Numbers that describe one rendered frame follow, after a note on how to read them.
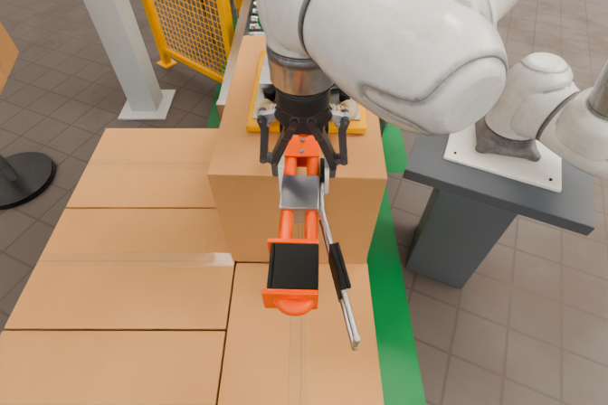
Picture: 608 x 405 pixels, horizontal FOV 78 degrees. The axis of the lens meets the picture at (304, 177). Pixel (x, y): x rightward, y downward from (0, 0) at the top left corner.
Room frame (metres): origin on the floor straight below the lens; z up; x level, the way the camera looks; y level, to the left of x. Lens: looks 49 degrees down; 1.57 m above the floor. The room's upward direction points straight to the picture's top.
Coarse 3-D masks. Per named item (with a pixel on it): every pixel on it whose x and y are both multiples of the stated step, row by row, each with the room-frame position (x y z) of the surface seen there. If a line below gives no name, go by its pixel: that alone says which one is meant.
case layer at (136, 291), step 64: (128, 128) 1.13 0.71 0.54; (192, 128) 1.13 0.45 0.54; (128, 192) 0.81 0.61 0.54; (192, 192) 0.81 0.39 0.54; (64, 256) 0.56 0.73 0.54; (128, 256) 0.56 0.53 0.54; (192, 256) 0.56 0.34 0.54; (64, 320) 0.36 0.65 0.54; (128, 320) 0.36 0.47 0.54; (192, 320) 0.36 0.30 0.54; (256, 320) 0.36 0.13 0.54; (320, 320) 0.36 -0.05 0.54; (0, 384) 0.21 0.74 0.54; (64, 384) 0.21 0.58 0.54; (128, 384) 0.21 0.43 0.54; (192, 384) 0.21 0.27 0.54; (256, 384) 0.21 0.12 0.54; (320, 384) 0.21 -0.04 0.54
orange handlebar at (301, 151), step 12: (288, 144) 0.48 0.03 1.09; (300, 144) 0.48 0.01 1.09; (312, 144) 0.48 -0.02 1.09; (288, 156) 0.46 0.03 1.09; (300, 156) 0.45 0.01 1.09; (312, 156) 0.45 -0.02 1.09; (288, 168) 0.43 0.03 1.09; (312, 168) 0.43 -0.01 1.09; (288, 216) 0.33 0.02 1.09; (312, 216) 0.33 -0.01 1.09; (288, 228) 0.31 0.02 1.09; (312, 228) 0.31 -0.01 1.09; (276, 300) 0.20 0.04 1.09; (288, 300) 0.20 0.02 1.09; (300, 300) 0.20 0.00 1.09; (312, 300) 0.20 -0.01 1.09; (288, 312) 0.18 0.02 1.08; (300, 312) 0.18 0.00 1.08
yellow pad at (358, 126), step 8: (336, 96) 0.78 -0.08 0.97; (344, 96) 0.75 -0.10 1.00; (336, 104) 0.75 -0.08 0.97; (360, 112) 0.72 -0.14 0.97; (352, 120) 0.69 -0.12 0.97; (360, 120) 0.69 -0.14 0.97; (328, 128) 0.67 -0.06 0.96; (336, 128) 0.67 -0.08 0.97; (352, 128) 0.67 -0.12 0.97; (360, 128) 0.67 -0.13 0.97
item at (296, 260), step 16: (272, 240) 0.28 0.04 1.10; (288, 240) 0.28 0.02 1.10; (304, 240) 0.28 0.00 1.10; (272, 256) 0.25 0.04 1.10; (288, 256) 0.25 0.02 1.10; (304, 256) 0.25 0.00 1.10; (272, 272) 0.23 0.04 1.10; (288, 272) 0.23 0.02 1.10; (304, 272) 0.23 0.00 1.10; (272, 288) 0.21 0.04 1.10; (288, 288) 0.21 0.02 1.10; (304, 288) 0.21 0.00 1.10; (272, 304) 0.20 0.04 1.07
